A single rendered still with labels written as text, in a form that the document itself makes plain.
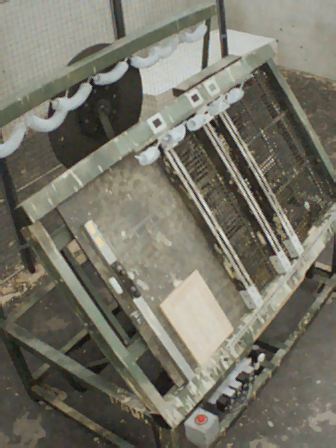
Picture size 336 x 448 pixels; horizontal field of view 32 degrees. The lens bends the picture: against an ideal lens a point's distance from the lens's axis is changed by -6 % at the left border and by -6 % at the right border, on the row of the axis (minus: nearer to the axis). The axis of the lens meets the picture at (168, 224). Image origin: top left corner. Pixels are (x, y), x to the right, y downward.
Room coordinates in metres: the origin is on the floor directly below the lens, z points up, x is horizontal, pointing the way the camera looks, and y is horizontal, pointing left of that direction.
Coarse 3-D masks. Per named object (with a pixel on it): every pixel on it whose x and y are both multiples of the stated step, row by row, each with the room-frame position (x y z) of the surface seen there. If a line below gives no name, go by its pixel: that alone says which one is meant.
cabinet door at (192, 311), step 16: (192, 272) 2.37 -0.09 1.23; (176, 288) 2.26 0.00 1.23; (192, 288) 2.30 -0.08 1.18; (160, 304) 2.16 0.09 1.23; (176, 304) 2.19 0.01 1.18; (192, 304) 2.24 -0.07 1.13; (208, 304) 2.27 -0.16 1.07; (176, 320) 2.13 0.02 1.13; (192, 320) 2.17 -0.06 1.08; (208, 320) 2.21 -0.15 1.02; (224, 320) 2.25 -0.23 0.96; (192, 336) 2.11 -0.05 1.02; (208, 336) 2.15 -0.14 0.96; (224, 336) 2.18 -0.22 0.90; (192, 352) 2.04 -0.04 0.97; (208, 352) 2.08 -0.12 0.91
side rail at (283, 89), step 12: (264, 72) 3.71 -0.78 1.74; (276, 72) 3.68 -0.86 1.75; (276, 84) 3.65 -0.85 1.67; (276, 96) 3.65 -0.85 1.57; (288, 96) 3.60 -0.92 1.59; (300, 108) 3.60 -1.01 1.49; (300, 120) 3.53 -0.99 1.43; (312, 132) 3.52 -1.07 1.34; (312, 144) 3.47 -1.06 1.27; (324, 156) 3.44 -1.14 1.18; (324, 168) 3.40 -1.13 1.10
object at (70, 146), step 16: (96, 48) 3.21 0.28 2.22; (128, 64) 3.39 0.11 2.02; (128, 80) 3.38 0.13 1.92; (64, 96) 2.99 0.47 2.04; (96, 96) 3.16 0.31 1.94; (112, 96) 3.25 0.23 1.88; (128, 96) 3.37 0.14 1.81; (48, 112) 2.90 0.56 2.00; (80, 112) 3.05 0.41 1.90; (96, 112) 3.12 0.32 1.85; (112, 112) 3.24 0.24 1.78; (128, 112) 3.35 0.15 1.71; (64, 128) 2.96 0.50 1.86; (80, 128) 3.04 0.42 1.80; (96, 128) 3.12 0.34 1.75; (128, 128) 3.33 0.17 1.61; (64, 144) 2.94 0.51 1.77; (80, 144) 3.03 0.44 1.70; (96, 144) 3.12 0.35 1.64; (64, 160) 2.92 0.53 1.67; (80, 160) 3.01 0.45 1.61
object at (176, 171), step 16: (160, 128) 2.75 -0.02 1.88; (160, 144) 2.72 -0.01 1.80; (160, 160) 2.72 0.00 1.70; (176, 160) 2.71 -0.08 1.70; (176, 176) 2.66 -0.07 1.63; (192, 192) 2.63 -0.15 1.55; (192, 208) 2.61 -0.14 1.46; (208, 208) 2.61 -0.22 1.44; (208, 224) 2.55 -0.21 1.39; (208, 240) 2.55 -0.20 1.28; (224, 240) 2.53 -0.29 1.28; (224, 256) 2.49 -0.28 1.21; (240, 272) 2.45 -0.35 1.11; (240, 288) 2.42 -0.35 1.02; (256, 304) 2.36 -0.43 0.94
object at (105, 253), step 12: (84, 228) 2.24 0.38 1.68; (96, 228) 2.26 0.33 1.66; (108, 252) 2.20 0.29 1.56; (108, 264) 2.17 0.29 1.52; (132, 300) 2.09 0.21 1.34; (144, 312) 2.07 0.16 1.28; (156, 324) 2.05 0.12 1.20; (156, 336) 2.02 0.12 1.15; (168, 336) 2.03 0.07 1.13; (168, 348) 1.98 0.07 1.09; (180, 360) 1.96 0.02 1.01; (180, 372) 1.93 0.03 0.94; (192, 372) 1.94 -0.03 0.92
